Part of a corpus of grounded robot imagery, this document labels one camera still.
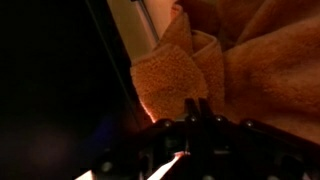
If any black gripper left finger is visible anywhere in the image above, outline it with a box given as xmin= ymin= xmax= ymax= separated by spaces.
xmin=90 ymin=97 xmax=202 ymax=180

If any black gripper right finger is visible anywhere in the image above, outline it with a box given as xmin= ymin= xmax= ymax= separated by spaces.
xmin=198 ymin=97 xmax=320 ymax=180

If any orange terry towel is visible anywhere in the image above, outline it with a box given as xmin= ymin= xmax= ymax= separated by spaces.
xmin=129 ymin=0 xmax=320 ymax=145

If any black computer monitor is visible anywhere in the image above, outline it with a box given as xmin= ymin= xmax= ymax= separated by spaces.
xmin=0 ymin=0 xmax=154 ymax=180

